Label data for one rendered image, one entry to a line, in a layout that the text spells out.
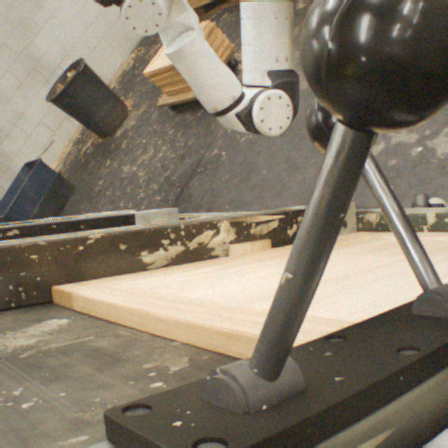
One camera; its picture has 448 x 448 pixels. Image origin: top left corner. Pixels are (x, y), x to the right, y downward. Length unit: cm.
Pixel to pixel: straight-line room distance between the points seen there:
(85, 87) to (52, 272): 433
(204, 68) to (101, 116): 415
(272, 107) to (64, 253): 43
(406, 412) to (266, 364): 6
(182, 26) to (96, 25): 549
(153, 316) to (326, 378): 28
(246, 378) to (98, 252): 51
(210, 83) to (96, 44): 548
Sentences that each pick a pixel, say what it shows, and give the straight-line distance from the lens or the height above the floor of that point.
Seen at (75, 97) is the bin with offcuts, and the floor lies 50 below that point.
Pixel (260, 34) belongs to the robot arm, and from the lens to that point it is 93.
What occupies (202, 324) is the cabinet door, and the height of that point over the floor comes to 133.
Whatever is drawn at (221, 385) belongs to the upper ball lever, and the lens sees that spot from 16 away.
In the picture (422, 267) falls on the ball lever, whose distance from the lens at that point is 26.
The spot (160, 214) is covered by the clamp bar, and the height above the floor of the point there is 96.
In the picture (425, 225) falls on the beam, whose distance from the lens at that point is 92.
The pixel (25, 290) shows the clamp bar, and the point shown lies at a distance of 62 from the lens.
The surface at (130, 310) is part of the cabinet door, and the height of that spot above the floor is 133.
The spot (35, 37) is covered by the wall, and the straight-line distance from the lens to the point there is 608.
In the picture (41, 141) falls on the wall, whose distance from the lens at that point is 593.
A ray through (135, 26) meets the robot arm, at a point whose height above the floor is 140.
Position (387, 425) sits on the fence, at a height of 141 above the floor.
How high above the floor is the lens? 157
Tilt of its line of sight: 32 degrees down
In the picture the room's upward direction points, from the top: 49 degrees counter-clockwise
